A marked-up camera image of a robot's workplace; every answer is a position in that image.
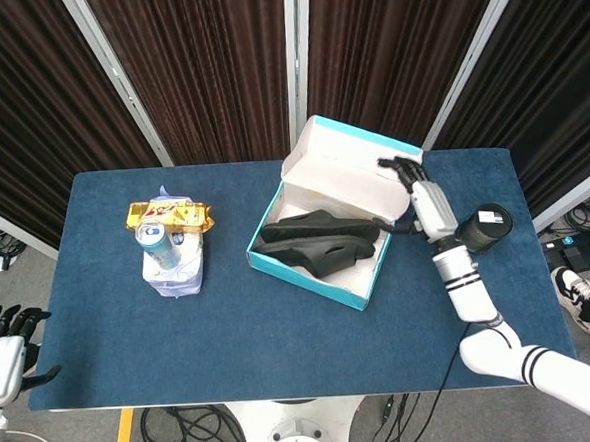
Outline blue table cloth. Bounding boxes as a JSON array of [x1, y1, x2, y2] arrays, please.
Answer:
[[14, 142, 580, 417]]

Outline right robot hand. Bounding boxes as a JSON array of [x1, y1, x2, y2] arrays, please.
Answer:
[[376, 151, 462, 249]]

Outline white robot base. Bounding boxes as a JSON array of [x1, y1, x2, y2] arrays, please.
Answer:
[[220, 394, 370, 442]]

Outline golden snack packet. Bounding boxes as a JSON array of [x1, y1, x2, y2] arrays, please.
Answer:
[[125, 196, 216, 238]]

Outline light blue shoe box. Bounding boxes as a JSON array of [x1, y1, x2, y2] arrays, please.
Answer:
[[238, 107, 434, 319]]

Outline black foot pedals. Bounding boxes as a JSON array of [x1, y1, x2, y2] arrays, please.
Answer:
[[541, 235, 590, 270]]

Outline white tissue pack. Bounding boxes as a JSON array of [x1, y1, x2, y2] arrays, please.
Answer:
[[136, 183, 208, 300]]

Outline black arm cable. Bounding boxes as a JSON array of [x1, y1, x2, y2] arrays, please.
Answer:
[[361, 321, 483, 442]]

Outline brown curtain panel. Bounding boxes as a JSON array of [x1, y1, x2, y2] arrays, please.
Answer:
[[301, 0, 517, 154], [0, 0, 167, 253], [85, 0, 295, 172], [424, 0, 590, 223]]

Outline black mesh cylinder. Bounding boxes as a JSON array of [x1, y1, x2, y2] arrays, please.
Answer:
[[453, 201, 516, 256]]

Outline white partition post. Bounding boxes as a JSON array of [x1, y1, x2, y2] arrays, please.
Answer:
[[280, 0, 321, 161], [59, 0, 176, 175], [413, 0, 540, 153], [0, 195, 61, 264], [528, 162, 590, 234]]

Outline white and black sneaker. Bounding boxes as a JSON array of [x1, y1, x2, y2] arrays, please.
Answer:
[[550, 264, 590, 327]]

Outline light blue beverage can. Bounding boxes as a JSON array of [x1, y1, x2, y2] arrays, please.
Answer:
[[133, 220, 184, 271]]

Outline black slipper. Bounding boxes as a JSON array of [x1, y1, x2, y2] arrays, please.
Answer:
[[259, 206, 384, 252], [253, 231, 380, 285]]

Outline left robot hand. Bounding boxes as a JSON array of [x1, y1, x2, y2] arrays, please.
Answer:
[[0, 302, 65, 406]]

